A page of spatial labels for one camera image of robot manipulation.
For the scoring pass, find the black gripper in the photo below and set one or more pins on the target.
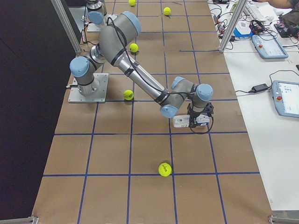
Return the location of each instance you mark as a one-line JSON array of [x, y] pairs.
[[193, 115]]

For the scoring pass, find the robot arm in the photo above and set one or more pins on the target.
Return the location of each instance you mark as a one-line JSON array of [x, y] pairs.
[[96, 6], [187, 100]]

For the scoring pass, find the tennis ball right foreground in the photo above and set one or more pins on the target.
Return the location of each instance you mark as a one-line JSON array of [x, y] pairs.
[[165, 169]]

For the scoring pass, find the tennis ball near base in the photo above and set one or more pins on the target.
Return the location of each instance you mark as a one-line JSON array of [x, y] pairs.
[[133, 48], [128, 95]]

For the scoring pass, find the tennis ball front centre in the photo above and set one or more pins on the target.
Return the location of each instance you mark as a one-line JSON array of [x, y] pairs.
[[167, 11]]

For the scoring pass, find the tennis ball far left side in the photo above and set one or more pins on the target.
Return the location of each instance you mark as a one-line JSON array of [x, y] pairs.
[[132, 3]]

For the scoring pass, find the black power adapter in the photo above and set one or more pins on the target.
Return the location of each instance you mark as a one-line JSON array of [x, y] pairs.
[[259, 88]]

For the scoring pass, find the teach pendant near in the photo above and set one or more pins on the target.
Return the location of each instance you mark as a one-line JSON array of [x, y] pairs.
[[286, 98]]

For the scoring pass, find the teach pendant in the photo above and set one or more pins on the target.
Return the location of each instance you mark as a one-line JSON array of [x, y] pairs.
[[286, 98], [268, 47]]

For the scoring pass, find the teach pendant far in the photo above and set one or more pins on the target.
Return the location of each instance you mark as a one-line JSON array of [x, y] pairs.
[[268, 47]]

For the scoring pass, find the blue white box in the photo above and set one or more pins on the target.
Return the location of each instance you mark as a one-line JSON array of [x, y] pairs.
[[242, 29]]

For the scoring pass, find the brown paper table mat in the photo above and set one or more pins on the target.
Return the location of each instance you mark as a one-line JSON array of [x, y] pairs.
[[103, 162]]

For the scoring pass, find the white keyboard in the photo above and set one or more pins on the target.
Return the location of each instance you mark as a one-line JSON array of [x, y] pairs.
[[252, 10]]

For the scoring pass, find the aluminium frame post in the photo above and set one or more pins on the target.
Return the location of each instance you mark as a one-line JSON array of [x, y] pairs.
[[232, 24]]

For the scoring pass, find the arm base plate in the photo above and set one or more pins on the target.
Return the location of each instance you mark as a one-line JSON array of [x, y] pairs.
[[96, 92], [97, 21]]

